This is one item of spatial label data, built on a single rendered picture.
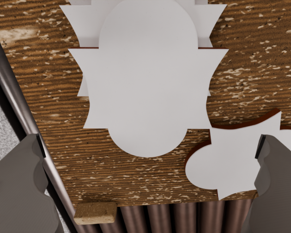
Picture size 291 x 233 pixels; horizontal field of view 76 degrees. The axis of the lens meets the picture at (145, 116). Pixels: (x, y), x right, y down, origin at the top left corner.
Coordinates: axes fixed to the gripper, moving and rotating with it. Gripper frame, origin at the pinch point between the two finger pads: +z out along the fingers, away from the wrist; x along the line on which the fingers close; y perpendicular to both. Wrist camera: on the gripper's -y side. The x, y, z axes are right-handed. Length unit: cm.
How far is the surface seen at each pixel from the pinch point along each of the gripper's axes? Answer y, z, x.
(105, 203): 18.9, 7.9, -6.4
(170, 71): -2.0, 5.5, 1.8
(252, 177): 12.8, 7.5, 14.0
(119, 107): 1.4, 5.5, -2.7
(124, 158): 10.4, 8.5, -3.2
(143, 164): 11.5, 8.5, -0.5
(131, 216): 25.5, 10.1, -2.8
